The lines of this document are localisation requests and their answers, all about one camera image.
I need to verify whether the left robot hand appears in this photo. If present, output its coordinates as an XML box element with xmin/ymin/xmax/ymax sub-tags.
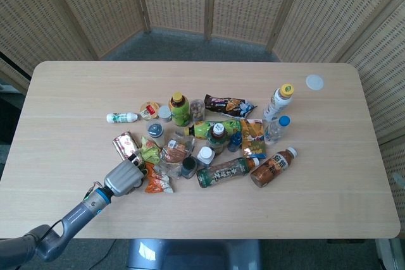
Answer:
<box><xmin>103</xmin><ymin>152</ymin><xmax>149</xmax><ymax>197</ymax></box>

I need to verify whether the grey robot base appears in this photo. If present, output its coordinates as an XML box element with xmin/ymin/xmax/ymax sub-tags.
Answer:
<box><xmin>126</xmin><ymin>238</ymin><xmax>263</xmax><ymax>270</ymax></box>

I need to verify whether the orange snack bag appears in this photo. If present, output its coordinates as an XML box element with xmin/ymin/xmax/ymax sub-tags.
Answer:
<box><xmin>144</xmin><ymin>161</ymin><xmax>175</xmax><ymax>194</ymax></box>

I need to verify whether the green snack bag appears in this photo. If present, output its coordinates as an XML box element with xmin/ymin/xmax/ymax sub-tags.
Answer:
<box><xmin>140</xmin><ymin>135</ymin><xmax>162</xmax><ymax>163</ymax></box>

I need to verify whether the cream container grey lid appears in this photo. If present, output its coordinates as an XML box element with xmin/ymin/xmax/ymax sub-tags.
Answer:
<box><xmin>146</xmin><ymin>121</ymin><xmax>165</xmax><ymax>147</ymax></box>

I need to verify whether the clear bag brown pastry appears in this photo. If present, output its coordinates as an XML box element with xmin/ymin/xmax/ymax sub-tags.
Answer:
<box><xmin>159</xmin><ymin>137</ymin><xmax>196</xmax><ymax>165</ymax></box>

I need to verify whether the white milk bottle green label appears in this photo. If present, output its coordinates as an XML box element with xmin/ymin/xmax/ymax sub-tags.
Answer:
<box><xmin>106</xmin><ymin>111</ymin><xmax>139</xmax><ymax>124</ymax></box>

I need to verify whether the black small jar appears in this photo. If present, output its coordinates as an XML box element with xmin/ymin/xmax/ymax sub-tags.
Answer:
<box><xmin>180</xmin><ymin>157</ymin><xmax>197</xmax><ymax>179</ymax></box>

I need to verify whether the grey lidded small can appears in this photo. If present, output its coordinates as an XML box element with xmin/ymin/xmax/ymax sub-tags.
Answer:
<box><xmin>158</xmin><ymin>105</ymin><xmax>173</xmax><ymax>123</ymax></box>

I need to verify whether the white capped small jar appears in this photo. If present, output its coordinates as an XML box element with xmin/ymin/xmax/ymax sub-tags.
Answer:
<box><xmin>197</xmin><ymin>146</ymin><xmax>216</xmax><ymax>168</ymax></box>

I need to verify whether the green tea bottle yellow cap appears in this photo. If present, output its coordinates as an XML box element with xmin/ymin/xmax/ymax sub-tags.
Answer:
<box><xmin>169</xmin><ymin>92</ymin><xmax>192</xmax><ymax>127</ymax></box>

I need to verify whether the bright green bottle yellow cap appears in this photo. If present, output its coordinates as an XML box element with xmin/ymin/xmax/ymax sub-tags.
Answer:
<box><xmin>184</xmin><ymin>119</ymin><xmax>243</xmax><ymax>140</ymax></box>

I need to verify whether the dark green labelled tea bottle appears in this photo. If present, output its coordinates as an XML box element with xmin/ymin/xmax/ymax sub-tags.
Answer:
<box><xmin>196</xmin><ymin>157</ymin><xmax>260</xmax><ymax>188</ymax></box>

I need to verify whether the clear jar of nuts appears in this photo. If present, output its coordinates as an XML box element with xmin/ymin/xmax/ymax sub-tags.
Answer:
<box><xmin>189</xmin><ymin>99</ymin><xmax>206</xmax><ymax>122</ymax></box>

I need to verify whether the dark tea bottle white cap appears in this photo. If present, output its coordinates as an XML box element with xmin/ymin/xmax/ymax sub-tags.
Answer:
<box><xmin>207</xmin><ymin>123</ymin><xmax>229</xmax><ymax>156</ymax></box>

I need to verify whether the small blue bottle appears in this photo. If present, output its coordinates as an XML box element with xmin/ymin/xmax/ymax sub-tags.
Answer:
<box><xmin>227</xmin><ymin>132</ymin><xmax>243</xmax><ymax>153</ymax></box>

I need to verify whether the dark brown snack bag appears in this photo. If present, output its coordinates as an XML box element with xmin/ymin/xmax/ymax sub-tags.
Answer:
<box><xmin>204</xmin><ymin>94</ymin><xmax>258</xmax><ymax>118</ymax></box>

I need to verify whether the yellow chips bag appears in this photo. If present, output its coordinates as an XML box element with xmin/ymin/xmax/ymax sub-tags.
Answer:
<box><xmin>240</xmin><ymin>118</ymin><xmax>266</xmax><ymax>159</ymax></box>

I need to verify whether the brown milk tea bottle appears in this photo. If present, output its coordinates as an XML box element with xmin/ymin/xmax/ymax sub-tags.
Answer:
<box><xmin>250</xmin><ymin>147</ymin><xmax>299</xmax><ymax>188</ymax></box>

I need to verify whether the clear water bottle blue cap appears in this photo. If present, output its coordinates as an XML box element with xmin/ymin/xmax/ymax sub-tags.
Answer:
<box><xmin>264</xmin><ymin>115</ymin><xmax>291</xmax><ymax>146</ymax></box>

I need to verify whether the white bottle yellow cap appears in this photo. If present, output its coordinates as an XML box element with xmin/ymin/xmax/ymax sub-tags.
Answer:
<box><xmin>263</xmin><ymin>83</ymin><xmax>295</xmax><ymax>122</ymax></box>

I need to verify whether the white round table grommet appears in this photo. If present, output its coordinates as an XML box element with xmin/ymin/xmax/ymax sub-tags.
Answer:
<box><xmin>305</xmin><ymin>74</ymin><xmax>325</xmax><ymax>90</ymax></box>

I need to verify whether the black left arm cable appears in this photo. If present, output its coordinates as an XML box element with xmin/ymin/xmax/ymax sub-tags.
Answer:
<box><xmin>40</xmin><ymin>218</ymin><xmax>65</xmax><ymax>240</ymax></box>

